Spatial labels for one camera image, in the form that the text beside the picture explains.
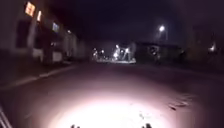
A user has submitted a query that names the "street lamp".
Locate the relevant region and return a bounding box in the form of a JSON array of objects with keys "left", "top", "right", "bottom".
[{"left": 157, "top": 24, "right": 170, "bottom": 63}]

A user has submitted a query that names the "pale building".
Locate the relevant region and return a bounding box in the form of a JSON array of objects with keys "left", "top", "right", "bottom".
[{"left": 0, "top": 0, "right": 88, "bottom": 66}]

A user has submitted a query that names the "grey asphalt road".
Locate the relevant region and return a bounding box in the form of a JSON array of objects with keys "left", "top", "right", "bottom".
[{"left": 0, "top": 61, "right": 224, "bottom": 128}]

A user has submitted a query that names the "dark low building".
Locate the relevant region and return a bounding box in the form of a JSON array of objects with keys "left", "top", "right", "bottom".
[{"left": 134, "top": 41, "right": 188, "bottom": 64}]

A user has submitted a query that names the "pale kerb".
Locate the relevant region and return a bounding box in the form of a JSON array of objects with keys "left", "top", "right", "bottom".
[{"left": 0, "top": 64, "right": 79, "bottom": 91}]

